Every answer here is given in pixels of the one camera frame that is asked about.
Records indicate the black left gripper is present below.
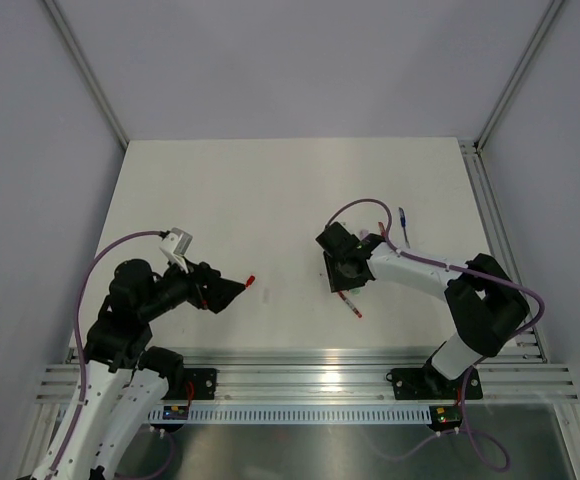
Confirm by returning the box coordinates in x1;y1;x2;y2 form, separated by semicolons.
140;251;245;322

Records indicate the red ink clear pen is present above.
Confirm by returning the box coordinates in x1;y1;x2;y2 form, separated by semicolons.
337;291;363;319

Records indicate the red grip gel pen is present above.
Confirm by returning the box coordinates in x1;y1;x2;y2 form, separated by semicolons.
378;221;389;243

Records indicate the blue grip gel pen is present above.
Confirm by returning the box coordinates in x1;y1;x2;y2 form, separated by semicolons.
398;206;411;249

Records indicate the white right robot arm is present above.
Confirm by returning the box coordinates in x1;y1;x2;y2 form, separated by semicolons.
316;222;529;396

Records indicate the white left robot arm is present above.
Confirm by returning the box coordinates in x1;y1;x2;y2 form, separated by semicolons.
31;259;247;479

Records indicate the left circuit board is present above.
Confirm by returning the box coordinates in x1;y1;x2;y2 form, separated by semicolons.
162;405;190;423

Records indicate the circuit board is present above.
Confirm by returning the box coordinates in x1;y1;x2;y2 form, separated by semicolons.
162;405;190;423
429;406;463;430

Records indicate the right circuit board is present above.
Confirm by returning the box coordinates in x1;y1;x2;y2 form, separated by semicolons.
429;406;463;430

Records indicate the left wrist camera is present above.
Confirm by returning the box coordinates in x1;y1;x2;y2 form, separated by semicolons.
159;227;193;270

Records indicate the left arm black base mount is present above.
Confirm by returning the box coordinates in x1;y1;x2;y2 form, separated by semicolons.
163;368;218;401

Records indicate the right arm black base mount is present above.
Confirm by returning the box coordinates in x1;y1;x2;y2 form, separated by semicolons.
385;367;484;401

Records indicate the white slotted cable duct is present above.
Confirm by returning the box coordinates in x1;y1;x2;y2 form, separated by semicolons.
148;405;431;425

